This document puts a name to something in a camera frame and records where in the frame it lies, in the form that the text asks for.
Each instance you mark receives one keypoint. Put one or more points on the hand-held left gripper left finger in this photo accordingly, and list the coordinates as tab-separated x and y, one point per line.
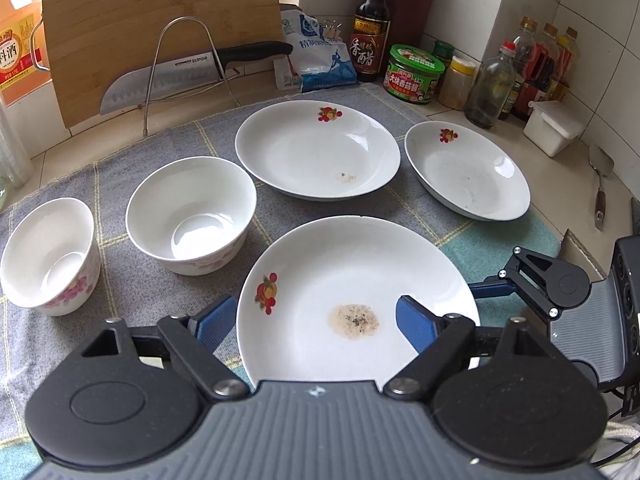
220	317

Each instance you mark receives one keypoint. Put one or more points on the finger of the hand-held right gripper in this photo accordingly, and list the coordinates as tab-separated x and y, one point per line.
525	285

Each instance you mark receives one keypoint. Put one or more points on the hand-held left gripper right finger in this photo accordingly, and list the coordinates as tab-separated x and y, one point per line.
415	320

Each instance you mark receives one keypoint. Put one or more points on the white plate with brown stain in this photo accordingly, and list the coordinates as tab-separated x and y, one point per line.
325	270

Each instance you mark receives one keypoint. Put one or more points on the white floral bowl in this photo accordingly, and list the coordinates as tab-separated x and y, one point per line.
190	210

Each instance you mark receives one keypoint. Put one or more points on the white bowl with pink flowers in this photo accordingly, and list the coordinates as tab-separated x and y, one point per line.
47	255

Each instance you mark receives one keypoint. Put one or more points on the large white fruit-print plate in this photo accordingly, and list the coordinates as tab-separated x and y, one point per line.
310	155

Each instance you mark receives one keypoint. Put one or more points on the white woven cloth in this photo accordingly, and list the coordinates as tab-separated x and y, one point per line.
625	437

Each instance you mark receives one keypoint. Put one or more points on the white plastic seasoning box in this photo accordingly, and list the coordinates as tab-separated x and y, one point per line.
550	127

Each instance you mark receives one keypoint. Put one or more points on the empty glass bottle red cap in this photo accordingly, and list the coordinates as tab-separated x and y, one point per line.
487	90

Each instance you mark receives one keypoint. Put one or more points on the grey checked towel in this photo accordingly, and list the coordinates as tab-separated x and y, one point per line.
125	135

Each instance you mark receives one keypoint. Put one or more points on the yellow lidded spice jar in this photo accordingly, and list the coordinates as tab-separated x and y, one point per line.
456	85

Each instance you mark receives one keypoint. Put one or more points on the red sauce bottle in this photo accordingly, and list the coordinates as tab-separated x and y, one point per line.
546	65

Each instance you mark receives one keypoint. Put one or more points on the group of oil bottles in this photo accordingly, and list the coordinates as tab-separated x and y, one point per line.
522	55

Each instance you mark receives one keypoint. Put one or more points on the green lidded sauce jar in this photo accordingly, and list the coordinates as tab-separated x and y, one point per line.
412	80

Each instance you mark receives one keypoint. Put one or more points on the yellow capped oil bottle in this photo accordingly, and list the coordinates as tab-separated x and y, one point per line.
569	55

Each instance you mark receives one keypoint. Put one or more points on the small dark green jar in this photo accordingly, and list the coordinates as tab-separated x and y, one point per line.
443	52

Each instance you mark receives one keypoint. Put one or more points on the blue and white salt bag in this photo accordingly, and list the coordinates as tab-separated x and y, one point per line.
320	60

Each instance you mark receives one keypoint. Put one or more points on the dark vinegar bottle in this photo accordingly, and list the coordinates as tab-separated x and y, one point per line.
372	30

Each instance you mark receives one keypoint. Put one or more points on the dark red knife block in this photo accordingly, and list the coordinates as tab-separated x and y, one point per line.
410	5

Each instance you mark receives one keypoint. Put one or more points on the bamboo cutting board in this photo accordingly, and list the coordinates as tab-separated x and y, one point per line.
125	10

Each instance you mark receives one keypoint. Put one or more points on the orange cooking wine jug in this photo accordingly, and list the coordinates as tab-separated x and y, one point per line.
17	55

